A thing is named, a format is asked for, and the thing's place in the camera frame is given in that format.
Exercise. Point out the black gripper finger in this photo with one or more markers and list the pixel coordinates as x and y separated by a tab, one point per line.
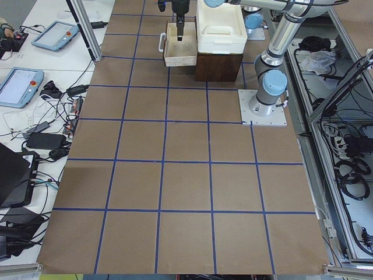
179	30

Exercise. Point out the wooden drawer with white handle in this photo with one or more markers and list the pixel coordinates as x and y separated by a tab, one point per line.
179	53

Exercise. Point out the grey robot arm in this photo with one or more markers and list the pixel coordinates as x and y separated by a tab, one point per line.
272	82
252	18

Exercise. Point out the white plastic tray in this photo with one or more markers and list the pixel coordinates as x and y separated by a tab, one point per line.
220	30

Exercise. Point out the dark brown wooden cabinet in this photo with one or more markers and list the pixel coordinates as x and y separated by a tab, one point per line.
217	67

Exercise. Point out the small black power adapter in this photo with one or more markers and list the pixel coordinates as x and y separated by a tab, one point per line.
98	24

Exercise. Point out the blue teach pendant far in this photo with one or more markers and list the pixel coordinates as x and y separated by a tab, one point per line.
56	36

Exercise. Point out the blue teach pendant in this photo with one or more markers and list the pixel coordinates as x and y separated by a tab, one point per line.
19	86
56	36

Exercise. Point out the white crumpled cloth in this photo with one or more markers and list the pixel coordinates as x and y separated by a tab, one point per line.
319	62

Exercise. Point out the brown paper table mat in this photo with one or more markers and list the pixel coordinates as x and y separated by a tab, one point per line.
162	177

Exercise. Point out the blue teach pendant near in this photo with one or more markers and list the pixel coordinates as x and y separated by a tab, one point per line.
19	86

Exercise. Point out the black power adapter brick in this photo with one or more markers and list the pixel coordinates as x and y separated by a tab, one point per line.
46	141

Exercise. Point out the black laptop computer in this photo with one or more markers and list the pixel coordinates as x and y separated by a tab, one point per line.
18	170

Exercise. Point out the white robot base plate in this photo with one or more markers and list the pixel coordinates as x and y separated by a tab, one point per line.
254	113
255	32

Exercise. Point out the aluminium frame post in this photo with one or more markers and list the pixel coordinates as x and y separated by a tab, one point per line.
81	18

